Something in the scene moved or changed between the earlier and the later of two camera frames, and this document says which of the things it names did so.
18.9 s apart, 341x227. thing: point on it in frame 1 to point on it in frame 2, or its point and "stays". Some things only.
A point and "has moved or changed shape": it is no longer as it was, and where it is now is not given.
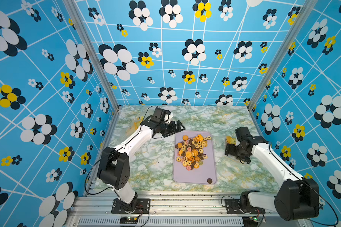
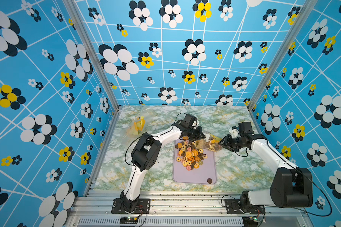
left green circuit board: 128,220 stays
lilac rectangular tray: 204,171 stays
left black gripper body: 167,128 to 194,134
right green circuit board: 251,220 stays
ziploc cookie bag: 230,140 has moved or changed shape
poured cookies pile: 190,151 stays
